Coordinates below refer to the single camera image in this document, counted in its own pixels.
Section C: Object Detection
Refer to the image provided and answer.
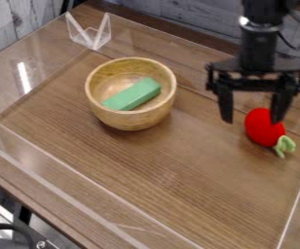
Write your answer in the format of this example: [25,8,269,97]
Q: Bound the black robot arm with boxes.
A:
[204,0,300,124]

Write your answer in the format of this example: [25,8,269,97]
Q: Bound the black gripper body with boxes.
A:
[206,57,300,94]

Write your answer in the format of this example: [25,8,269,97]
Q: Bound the black cable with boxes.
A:
[0,222,35,249]

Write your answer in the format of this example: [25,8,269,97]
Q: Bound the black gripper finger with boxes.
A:
[214,75,233,124]
[271,74,297,124]

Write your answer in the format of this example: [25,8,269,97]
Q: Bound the black table leg bracket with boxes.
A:
[12,202,76,249]

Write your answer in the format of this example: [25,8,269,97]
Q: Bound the red plush strawberry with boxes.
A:
[243,108,295,159]

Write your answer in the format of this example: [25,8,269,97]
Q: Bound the clear acrylic corner bracket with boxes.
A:
[66,12,111,51]

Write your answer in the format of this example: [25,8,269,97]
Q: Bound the clear acrylic tray wall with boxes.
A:
[0,18,300,249]

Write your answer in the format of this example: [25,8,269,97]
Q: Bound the wooden bowl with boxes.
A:
[84,56,176,131]

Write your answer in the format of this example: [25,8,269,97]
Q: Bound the green rectangular block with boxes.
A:
[100,78,162,111]

